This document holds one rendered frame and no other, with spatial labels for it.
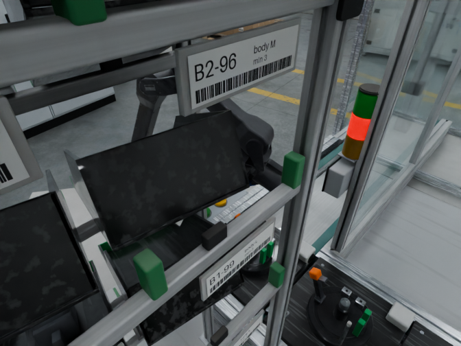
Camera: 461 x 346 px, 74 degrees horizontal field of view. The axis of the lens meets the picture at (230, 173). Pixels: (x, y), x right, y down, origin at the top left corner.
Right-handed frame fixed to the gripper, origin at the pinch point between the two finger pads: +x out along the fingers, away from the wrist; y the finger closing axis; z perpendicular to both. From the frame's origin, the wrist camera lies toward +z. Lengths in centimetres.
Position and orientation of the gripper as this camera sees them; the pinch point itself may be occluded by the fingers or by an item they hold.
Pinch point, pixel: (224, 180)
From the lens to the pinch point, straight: 83.8
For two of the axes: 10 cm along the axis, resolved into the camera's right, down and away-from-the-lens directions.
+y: -9.4, 0.6, -3.5
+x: -3.1, 3.6, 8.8
